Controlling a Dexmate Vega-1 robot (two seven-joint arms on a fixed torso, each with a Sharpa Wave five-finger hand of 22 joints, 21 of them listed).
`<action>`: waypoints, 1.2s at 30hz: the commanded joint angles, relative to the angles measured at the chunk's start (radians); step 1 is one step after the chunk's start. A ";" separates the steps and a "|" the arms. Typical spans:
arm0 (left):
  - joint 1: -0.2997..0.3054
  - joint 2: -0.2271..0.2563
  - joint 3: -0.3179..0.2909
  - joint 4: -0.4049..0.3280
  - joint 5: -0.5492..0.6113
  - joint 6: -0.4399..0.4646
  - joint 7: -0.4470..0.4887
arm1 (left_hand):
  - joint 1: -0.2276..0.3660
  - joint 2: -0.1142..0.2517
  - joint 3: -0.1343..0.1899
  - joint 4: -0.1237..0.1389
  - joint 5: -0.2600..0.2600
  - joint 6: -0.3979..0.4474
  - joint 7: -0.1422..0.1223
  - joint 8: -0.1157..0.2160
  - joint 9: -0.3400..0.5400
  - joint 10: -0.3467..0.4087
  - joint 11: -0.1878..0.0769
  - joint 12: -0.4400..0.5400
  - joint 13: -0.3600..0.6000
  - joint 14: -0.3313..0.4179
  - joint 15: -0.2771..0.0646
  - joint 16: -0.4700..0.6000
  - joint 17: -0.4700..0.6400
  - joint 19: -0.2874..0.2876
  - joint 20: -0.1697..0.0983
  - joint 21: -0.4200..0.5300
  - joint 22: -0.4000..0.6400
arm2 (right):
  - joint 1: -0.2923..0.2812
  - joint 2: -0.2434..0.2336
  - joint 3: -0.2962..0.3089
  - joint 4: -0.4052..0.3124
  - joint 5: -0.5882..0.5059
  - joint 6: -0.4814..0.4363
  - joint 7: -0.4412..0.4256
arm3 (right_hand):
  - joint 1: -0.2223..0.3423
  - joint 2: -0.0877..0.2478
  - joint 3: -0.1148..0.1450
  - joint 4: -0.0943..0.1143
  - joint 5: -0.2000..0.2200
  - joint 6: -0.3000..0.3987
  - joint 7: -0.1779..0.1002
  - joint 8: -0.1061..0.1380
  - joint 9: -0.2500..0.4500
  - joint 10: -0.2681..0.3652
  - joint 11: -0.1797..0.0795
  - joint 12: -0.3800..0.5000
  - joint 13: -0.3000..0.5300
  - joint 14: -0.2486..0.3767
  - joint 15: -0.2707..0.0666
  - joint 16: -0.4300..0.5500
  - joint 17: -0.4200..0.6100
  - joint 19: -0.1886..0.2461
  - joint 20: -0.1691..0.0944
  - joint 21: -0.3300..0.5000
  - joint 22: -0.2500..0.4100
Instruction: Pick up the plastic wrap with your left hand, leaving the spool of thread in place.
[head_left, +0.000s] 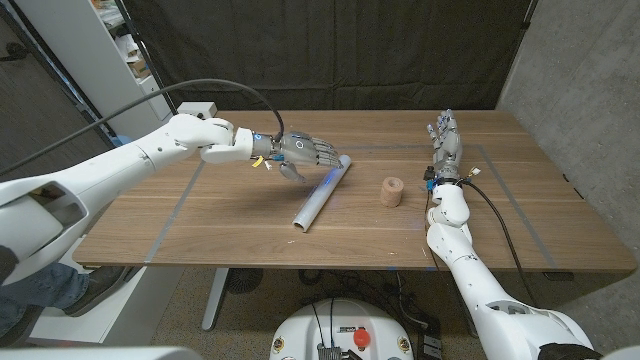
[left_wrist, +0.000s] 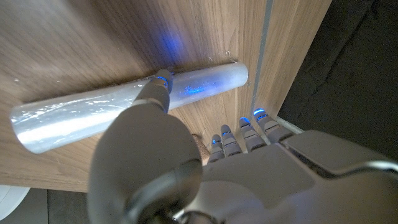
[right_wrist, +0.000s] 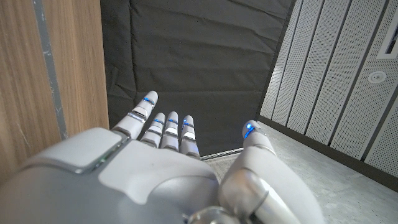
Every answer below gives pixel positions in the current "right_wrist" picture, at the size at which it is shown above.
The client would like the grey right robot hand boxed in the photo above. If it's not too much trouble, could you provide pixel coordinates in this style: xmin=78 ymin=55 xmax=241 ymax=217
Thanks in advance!
xmin=0 ymin=90 xmax=326 ymax=224

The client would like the black backdrop curtain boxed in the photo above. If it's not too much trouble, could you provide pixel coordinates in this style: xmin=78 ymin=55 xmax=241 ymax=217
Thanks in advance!
xmin=99 ymin=0 xmax=296 ymax=157

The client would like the grey tape strip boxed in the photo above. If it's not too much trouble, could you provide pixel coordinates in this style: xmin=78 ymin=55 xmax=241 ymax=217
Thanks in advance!
xmin=32 ymin=0 xmax=68 ymax=141

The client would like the round white ceiling fixture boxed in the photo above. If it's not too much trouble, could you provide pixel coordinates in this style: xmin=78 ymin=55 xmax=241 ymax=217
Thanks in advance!
xmin=368 ymin=70 xmax=387 ymax=84

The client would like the rectangular ceiling vent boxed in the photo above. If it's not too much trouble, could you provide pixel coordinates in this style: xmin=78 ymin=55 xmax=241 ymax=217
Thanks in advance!
xmin=376 ymin=23 xmax=398 ymax=60

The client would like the ribbed metal rail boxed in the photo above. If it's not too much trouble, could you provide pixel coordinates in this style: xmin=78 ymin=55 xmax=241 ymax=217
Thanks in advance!
xmin=200 ymin=147 xmax=244 ymax=161

